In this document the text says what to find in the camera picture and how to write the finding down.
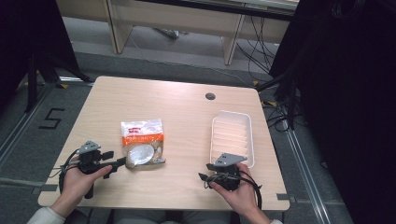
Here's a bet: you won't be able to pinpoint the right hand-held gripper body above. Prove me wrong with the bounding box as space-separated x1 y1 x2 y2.
205 151 248 192

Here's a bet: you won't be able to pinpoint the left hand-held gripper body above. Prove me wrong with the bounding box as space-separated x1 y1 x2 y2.
76 140 104 200

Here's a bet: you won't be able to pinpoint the clear food bag orange label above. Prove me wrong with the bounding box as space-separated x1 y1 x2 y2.
120 118 167 171

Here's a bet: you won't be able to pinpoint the clear plastic tray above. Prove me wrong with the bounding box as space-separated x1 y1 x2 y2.
209 109 256 169

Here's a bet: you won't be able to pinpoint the person's right hand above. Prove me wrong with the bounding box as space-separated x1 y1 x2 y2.
209 162 266 219

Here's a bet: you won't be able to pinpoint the person's left hand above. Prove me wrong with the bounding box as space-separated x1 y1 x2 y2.
50 156 113 217

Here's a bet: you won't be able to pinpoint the person's legs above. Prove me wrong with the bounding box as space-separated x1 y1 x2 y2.
64 208 241 224

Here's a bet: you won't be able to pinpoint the black tripod stand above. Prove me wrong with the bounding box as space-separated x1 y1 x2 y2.
23 51 95 114
256 70 302 131

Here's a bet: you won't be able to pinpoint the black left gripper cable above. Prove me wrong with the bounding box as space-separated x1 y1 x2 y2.
49 148 80 194

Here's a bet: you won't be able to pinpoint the metal floor rail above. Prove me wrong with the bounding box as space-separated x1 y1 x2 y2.
279 124 332 224
0 83 58 169

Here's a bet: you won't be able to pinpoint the bundle of black floor cables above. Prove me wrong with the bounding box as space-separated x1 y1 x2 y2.
235 14 280 83

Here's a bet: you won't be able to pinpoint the light wooden desk frame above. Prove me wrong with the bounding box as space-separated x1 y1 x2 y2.
55 0 301 66

